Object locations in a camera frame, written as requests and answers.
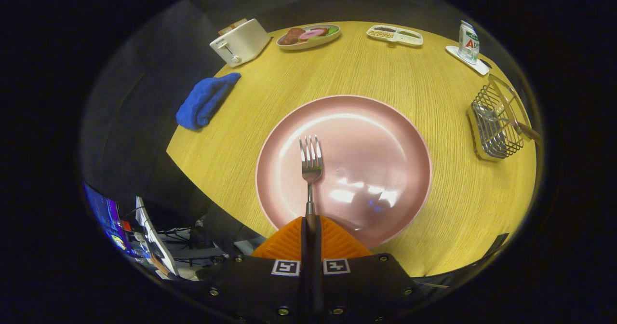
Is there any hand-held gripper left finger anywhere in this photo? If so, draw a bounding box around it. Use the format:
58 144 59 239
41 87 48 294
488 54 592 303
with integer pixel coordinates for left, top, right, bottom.
199 216 309 324

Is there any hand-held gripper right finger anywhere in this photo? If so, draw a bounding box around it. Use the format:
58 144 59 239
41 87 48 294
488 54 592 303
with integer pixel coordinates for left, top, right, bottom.
308 216 427 324

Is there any metal fork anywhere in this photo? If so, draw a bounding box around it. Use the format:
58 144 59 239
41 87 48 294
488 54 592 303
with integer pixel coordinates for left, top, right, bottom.
299 135 324 233

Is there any white flat device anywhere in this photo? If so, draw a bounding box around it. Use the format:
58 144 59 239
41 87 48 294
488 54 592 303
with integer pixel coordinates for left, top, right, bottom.
135 196 179 277

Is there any pink plate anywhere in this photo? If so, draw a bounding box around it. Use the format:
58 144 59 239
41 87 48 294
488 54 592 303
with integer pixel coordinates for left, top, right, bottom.
255 94 433 249

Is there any lit computer monitor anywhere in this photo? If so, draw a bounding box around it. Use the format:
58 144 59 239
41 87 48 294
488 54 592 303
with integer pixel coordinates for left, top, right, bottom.
83 182 127 255

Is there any blue folded towel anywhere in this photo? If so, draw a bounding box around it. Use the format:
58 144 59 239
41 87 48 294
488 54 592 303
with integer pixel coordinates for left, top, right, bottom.
175 72 241 131

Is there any clear cutlery drain basket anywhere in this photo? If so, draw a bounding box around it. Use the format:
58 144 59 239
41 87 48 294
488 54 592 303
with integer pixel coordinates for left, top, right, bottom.
466 73 541 162

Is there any grey food plate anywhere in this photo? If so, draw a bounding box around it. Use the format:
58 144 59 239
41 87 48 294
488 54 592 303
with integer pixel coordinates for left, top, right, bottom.
276 24 341 51

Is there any white toaster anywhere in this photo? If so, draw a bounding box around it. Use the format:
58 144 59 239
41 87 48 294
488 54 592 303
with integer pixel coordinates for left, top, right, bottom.
209 18 271 68

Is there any white divided grain tray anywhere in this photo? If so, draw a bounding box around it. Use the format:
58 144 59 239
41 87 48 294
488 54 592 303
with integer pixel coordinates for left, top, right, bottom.
366 25 424 47

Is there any white square coaster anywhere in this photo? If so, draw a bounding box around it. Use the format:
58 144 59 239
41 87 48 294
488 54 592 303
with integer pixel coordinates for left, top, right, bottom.
445 45 490 76

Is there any green lettuce leaf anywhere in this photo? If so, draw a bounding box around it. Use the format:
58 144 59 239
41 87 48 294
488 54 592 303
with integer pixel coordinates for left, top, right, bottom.
308 25 339 42

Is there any white drink bottle green cap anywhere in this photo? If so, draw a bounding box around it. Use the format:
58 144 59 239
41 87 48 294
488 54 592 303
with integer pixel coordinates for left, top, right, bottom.
457 20 480 65

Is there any black table edge bracket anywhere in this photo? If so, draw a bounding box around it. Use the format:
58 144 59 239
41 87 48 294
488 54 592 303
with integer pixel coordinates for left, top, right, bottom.
484 233 510 257

